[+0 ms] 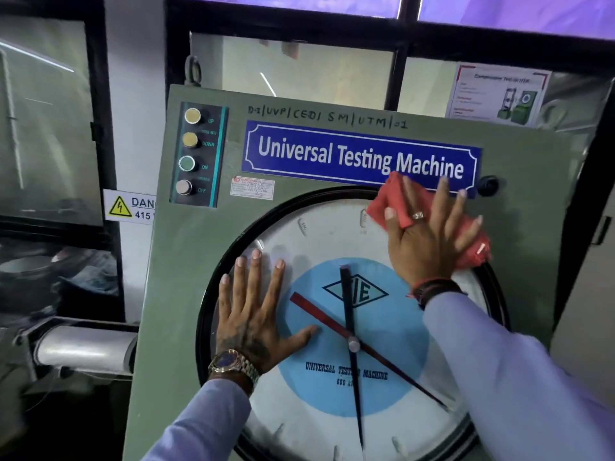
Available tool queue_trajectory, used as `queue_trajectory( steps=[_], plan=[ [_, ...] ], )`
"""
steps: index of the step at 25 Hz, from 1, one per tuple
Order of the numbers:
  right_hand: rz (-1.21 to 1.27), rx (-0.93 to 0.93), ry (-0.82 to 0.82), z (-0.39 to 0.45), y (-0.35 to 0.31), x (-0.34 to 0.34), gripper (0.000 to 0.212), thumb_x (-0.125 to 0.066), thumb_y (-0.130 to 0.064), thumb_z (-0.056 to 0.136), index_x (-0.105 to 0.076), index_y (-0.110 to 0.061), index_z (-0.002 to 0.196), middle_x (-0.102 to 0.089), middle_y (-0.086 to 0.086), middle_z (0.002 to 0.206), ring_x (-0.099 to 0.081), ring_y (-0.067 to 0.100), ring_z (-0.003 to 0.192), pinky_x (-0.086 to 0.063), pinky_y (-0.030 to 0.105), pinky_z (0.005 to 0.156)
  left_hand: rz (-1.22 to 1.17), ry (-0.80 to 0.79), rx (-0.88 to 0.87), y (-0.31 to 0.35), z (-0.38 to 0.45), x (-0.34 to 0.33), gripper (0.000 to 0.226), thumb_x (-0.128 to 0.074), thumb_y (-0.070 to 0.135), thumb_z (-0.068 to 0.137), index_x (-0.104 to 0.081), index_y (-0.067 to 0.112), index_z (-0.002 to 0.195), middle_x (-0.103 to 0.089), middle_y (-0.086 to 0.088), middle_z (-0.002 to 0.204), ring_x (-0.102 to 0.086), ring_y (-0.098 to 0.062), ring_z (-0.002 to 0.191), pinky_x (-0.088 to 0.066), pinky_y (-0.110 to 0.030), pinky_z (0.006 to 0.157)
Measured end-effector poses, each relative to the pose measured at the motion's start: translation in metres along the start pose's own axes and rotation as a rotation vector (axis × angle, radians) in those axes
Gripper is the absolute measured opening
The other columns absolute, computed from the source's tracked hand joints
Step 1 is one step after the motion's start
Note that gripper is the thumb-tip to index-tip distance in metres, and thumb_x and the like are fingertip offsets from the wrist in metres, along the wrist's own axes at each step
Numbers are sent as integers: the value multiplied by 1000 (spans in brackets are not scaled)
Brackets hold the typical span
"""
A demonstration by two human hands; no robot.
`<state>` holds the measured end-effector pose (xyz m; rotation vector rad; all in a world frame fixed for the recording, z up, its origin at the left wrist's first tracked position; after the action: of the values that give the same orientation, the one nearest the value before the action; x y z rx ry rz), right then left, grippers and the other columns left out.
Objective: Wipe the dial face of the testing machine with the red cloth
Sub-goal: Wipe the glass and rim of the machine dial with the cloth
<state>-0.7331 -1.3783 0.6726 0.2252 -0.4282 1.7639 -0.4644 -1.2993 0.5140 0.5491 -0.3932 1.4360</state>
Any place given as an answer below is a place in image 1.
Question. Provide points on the white instruction poster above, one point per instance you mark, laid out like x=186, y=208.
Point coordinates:
x=499, y=93

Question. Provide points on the white round push button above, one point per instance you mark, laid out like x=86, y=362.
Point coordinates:
x=183, y=187

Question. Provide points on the person's right little finger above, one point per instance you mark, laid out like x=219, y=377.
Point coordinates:
x=469, y=235

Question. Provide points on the green round push button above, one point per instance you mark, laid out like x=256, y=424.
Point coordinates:
x=187, y=163

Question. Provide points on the white rating label sticker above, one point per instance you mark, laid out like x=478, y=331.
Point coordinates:
x=251, y=188

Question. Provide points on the black dial pointer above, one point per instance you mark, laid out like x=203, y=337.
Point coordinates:
x=350, y=312

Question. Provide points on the silver metal cylinder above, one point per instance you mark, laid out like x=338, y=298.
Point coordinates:
x=81, y=350

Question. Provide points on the person's right thumb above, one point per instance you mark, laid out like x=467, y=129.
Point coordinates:
x=394, y=228

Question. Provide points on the person's left hand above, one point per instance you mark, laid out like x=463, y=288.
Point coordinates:
x=245, y=326

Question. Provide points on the red dial pointer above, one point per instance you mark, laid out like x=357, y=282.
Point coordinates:
x=326, y=317

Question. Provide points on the person's left forearm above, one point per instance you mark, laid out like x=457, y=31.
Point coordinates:
x=202, y=422

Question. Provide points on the red cleaning cloth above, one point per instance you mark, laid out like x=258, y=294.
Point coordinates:
x=393, y=201

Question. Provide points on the black round knob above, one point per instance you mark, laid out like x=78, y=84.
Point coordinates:
x=488, y=185

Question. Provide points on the black and red wristband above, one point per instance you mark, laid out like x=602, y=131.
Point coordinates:
x=435, y=288

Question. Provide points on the blue machine name plate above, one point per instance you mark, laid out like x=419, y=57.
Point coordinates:
x=336, y=153

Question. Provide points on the gold metal wristwatch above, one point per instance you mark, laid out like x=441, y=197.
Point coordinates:
x=234, y=364

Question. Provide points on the green testing machine cabinet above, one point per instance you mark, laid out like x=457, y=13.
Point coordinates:
x=192, y=264

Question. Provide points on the metal lifting eye bolt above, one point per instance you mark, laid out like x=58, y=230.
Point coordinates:
x=193, y=70

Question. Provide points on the person's right forearm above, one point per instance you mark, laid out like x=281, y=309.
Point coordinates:
x=509, y=379

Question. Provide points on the large round dial gauge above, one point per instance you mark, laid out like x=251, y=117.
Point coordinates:
x=317, y=393

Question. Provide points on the black window frame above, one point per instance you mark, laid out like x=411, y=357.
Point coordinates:
x=403, y=38

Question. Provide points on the person's left thumb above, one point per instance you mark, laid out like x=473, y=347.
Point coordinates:
x=302, y=337

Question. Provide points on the person's left middle finger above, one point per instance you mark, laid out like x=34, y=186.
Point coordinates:
x=256, y=277

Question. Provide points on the yellow danger warning sign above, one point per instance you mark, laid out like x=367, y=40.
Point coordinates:
x=126, y=206

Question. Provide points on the person's right hand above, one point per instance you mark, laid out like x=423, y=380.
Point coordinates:
x=423, y=244

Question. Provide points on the person's left little finger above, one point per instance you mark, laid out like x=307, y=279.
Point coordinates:
x=224, y=295

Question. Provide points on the cream round push button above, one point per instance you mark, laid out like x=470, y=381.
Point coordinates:
x=192, y=116

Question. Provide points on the person's right middle finger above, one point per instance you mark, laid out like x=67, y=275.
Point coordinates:
x=442, y=199

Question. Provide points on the black button control panel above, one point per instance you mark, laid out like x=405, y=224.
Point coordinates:
x=210, y=158

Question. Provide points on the yellow round push button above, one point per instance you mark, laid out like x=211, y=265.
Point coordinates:
x=190, y=140

